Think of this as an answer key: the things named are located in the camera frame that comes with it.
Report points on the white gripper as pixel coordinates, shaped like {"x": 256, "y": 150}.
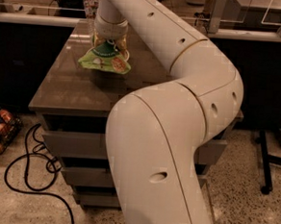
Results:
{"x": 110, "y": 29}

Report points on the green rice chip bag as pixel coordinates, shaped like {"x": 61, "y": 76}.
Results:
{"x": 106, "y": 58}

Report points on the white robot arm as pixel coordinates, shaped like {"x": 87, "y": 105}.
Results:
{"x": 153, "y": 133}

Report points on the clear plastic water bottle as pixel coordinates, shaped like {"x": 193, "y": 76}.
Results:
{"x": 90, "y": 7}

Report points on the grey drawer cabinet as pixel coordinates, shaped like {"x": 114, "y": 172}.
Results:
{"x": 74, "y": 99}

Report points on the bottom grey drawer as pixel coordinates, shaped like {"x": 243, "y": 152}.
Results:
{"x": 99, "y": 199}

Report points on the black stand leg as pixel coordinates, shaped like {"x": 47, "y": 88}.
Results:
{"x": 267, "y": 161}

